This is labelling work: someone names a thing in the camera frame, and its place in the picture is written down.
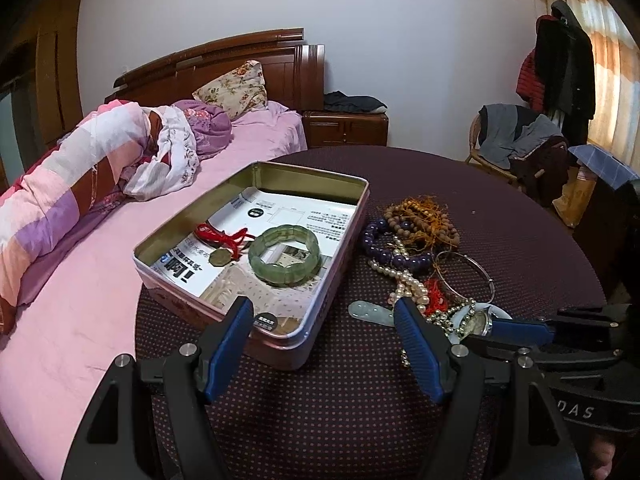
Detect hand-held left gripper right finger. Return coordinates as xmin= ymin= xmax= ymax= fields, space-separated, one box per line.
xmin=392 ymin=297 xmax=586 ymax=480

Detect dark maroon garment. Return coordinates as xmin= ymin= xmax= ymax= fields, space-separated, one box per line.
xmin=515 ymin=135 xmax=581 ymax=206

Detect hanging black coat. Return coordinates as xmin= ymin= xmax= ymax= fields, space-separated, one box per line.
xmin=535 ymin=0 xmax=597 ymax=146

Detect wooden wardrobe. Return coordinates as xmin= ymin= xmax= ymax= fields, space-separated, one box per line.
xmin=0 ymin=0 xmax=83 ymax=191

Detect metal bead bracelet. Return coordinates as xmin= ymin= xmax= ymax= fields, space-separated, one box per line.
xmin=427 ymin=297 xmax=478 ymax=338

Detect blue checked cloth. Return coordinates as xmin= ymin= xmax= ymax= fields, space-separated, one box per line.
xmin=567 ymin=144 xmax=640 ymax=191

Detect patchwork pink quilt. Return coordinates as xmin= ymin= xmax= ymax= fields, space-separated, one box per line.
xmin=0 ymin=100 xmax=166 ymax=336

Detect person's right hand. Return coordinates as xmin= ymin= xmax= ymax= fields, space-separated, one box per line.
xmin=586 ymin=434 xmax=615 ymax=480

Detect floral pillow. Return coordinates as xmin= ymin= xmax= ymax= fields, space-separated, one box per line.
xmin=192 ymin=60 xmax=268 ymax=121

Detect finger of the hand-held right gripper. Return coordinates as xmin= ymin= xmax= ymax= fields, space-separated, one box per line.
xmin=487 ymin=304 xmax=636 ymax=348
xmin=460 ymin=335 xmax=623 ymax=372

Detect grey jacket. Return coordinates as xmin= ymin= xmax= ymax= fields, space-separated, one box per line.
xmin=479 ymin=104 xmax=566 ymax=171

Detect pink metal tin box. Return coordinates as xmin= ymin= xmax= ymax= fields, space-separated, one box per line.
xmin=132 ymin=161 xmax=371 ymax=372

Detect dotted purple tablecloth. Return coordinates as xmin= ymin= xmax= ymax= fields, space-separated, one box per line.
xmin=135 ymin=146 xmax=621 ymax=480

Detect wicker chair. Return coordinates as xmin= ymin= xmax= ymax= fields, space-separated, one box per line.
xmin=465 ymin=105 xmax=531 ymax=186

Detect pale jade flat pendant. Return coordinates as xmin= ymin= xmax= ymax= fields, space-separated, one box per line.
xmin=348 ymin=300 xmax=396 ymax=330

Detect silver bangle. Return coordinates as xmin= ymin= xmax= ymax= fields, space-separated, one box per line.
xmin=432 ymin=251 xmax=497 ymax=305

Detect pale jade bangle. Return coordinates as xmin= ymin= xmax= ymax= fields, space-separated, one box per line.
xmin=447 ymin=302 xmax=513 ymax=346

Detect green jade bracelet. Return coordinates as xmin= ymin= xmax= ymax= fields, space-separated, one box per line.
xmin=248 ymin=225 xmax=321 ymax=288

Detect printed paper leaflet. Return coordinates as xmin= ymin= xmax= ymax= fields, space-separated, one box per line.
xmin=165 ymin=187 xmax=358 ymax=333

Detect red knotted cord charm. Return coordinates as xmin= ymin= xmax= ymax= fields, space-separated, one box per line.
xmin=425 ymin=277 xmax=451 ymax=318

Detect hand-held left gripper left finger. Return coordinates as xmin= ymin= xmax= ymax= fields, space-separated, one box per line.
xmin=61 ymin=296 xmax=256 ymax=480

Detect dark cabinet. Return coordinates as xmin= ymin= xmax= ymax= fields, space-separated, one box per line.
xmin=575 ymin=175 xmax=640 ymax=306

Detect wooden nightstand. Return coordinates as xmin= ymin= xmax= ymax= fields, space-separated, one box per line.
xmin=301 ymin=110 xmax=390 ymax=148

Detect patterned curtain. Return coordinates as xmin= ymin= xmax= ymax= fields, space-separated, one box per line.
xmin=537 ymin=0 xmax=640 ymax=181

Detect yellow bag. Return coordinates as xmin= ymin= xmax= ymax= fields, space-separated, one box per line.
xmin=551 ymin=165 xmax=598 ymax=228

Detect hanging red jacket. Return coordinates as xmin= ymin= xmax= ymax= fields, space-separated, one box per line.
xmin=516 ymin=50 xmax=546 ymax=111

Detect red cord bronze pendant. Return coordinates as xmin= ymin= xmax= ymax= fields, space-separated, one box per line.
xmin=195 ymin=223 xmax=256 ymax=268

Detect purple bead bracelet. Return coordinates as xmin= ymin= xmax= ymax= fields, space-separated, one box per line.
xmin=361 ymin=217 xmax=435 ymax=272

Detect dark folded clothes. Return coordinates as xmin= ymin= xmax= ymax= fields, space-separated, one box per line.
xmin=322 ymin=91 xmax=388 ymax=115

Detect white embroidered garment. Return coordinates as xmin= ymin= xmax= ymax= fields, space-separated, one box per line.
xmin=122 ymin=106 xmax=201 ymax=202

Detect purple blanket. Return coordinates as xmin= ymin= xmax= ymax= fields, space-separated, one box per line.
xmin=172 ymin=99 xmax=233 ymax=161

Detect wooden bed headboard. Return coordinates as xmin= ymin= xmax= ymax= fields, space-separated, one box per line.
xmin=104 ymin=27 xmax=326 ymax=113

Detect pearl necklace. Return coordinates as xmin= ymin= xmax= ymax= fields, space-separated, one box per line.
xmin=369 ymin=240 xmax=431 ymax=311

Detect bed with pink sheet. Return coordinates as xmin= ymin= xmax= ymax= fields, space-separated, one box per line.
xmin=0 ymin=100 xmax=308 ymax=480

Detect wooden bead necklace orange tassel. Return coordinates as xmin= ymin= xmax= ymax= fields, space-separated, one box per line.
xmin=384 ymin=195 xmax=461 ymax=256

